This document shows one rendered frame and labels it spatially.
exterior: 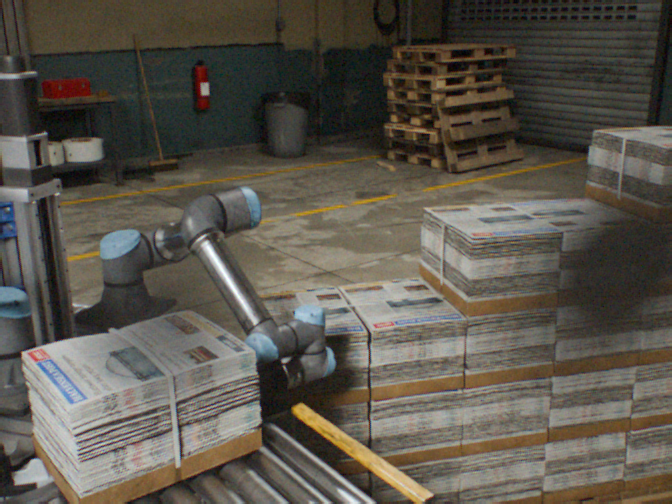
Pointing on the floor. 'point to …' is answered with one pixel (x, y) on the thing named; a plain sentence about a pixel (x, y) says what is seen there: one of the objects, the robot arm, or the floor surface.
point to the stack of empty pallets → (473, 53)
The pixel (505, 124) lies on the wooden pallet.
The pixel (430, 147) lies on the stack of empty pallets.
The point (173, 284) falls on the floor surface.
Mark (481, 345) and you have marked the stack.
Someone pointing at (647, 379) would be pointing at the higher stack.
